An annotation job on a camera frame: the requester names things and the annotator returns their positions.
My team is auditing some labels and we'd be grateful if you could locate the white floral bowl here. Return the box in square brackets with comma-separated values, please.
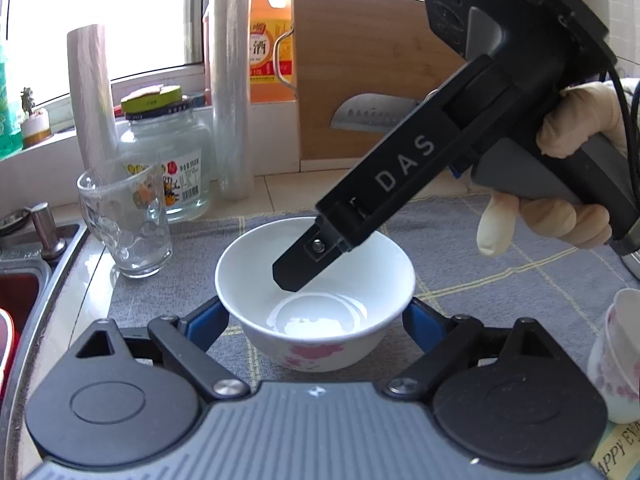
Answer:
[587, 288, 639, 424]
[215, 217, 416, 373]

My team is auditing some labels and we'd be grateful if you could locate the gloved right hand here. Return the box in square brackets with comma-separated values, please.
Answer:
[475, 78, 640, 258]

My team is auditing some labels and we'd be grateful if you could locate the grey checked dish mat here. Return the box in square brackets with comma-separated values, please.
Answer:
[106, 192, 640, 401]

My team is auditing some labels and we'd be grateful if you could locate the stainless steel sink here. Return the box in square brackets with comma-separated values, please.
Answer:
[0, 204, 97, 411]

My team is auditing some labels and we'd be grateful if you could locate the clear patterned glass cup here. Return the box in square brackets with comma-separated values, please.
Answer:
[77, 157, 172, 280]

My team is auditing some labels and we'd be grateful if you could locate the steel sink soap dispenser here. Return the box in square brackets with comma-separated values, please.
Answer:
[30, 202, 66, 261]

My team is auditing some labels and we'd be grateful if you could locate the bamboo cutting board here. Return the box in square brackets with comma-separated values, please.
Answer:
[292, 0, 463, 162]

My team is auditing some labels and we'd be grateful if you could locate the glass jar green lid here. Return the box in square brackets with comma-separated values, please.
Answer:
[117, 84, 213, 222]

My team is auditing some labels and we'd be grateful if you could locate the orange cooking wine jug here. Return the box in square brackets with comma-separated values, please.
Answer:
[248, 0, 295, 104]

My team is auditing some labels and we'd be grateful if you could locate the small potted plant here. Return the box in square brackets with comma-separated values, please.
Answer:
[21, 87, 52, 150]

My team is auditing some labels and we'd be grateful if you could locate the green dish soap bottle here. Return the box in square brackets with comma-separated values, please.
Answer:
[0, 41, 23, 159]

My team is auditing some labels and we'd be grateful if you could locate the plastic wrap roll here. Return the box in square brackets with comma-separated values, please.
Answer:
[208, 0, 254, 200]

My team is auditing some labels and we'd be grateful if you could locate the black handled kitchen knife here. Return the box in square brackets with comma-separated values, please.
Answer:
[330, 93, 422, 134]

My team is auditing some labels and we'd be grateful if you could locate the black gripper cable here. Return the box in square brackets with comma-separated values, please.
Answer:
[606, 56, 640, 201]

